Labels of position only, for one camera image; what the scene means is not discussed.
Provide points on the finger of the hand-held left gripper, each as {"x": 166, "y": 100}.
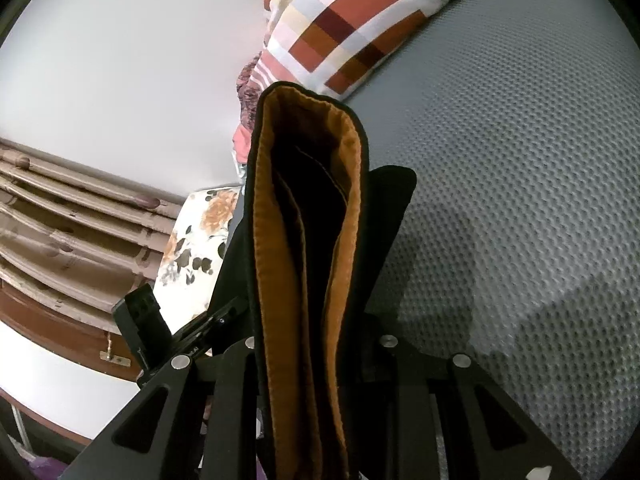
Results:
{"x": 210, "y": 327}

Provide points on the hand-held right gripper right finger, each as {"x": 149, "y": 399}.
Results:
{"x": 387, "y": 210}

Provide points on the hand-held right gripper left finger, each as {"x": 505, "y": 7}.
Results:
{"x": 232, "y": 390}

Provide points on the black pants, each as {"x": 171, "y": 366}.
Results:
{"x": 300, "y": 260}

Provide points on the small metal latch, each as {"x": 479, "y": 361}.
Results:
{"x": 112, "y": 357}

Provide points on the floral pillow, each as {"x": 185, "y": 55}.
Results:
{"x": 200, "y": 240}

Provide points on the brown wooden board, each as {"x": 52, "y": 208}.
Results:
{"x": 50, "y": 330}

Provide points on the grey textured bed sheet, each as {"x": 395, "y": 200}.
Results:
{"x": 500, "y": 160}

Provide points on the beige pleated curtain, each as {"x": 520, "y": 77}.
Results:
{"x": 75, "y": 220}

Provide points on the pink striped cloth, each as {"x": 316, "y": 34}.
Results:
{"x": 247, "y": 110}

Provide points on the purple cloth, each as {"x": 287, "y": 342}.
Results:
{"x": 45, "y": 470}

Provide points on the checked pillow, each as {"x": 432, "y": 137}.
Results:
{"x": 350, "y": 25}

